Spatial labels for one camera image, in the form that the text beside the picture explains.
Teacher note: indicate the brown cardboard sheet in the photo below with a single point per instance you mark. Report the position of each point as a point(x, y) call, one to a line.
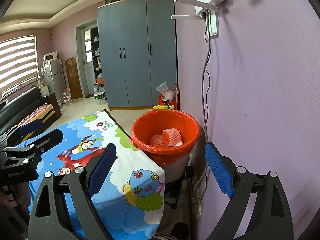
point(74, 83)

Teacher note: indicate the clear water jug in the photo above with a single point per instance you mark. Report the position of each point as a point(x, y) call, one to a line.
point(67, 97)

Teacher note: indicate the black leather sofa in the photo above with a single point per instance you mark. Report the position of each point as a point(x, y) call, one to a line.
point(18, 109)

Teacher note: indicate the dark shelving unit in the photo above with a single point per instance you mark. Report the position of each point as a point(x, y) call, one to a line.
point(96, 56)

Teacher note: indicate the grey blue wardrobe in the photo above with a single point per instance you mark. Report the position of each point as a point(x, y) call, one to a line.
point(138, 51)

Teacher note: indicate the yellow snack package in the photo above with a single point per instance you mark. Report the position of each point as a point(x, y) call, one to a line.
point(162, 107)

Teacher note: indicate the pink foam net sleeve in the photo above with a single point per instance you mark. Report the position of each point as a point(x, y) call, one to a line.
point(169, 137)

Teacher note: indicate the striped window blind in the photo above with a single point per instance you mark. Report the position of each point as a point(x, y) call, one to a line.
point(18, 63)

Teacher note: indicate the red bag with plastic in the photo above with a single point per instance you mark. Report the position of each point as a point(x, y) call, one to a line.
point(169, 96)

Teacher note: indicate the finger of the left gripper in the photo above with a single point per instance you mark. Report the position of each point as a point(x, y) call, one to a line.
point(17, 133)
point(38, 146)

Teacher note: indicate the cartoon printed blue tablecloth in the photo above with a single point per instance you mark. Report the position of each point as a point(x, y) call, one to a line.
point(130, 201)

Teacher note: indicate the striped sofa cushion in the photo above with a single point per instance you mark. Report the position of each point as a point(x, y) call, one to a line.
point(43, 113)

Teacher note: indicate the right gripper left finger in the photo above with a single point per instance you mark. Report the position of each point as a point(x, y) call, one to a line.
point(50, 217)

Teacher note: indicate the silver refrigerator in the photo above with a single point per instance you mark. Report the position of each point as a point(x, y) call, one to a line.
point(53, 76)

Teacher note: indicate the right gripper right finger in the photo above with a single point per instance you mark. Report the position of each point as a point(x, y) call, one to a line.
point(271, 216)

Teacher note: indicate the green label water jug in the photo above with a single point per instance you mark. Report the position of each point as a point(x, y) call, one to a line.
point(99, 94)

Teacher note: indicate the white wall router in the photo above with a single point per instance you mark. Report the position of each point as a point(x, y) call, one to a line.
point(207, 10)

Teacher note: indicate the grey door with windows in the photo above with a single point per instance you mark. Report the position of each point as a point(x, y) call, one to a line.
point(87, 56)

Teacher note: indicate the red lined trash bin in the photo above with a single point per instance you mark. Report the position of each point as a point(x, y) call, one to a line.
point(173, 160)

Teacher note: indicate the white microwave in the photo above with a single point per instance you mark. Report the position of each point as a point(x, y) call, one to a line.
point(50, 57)

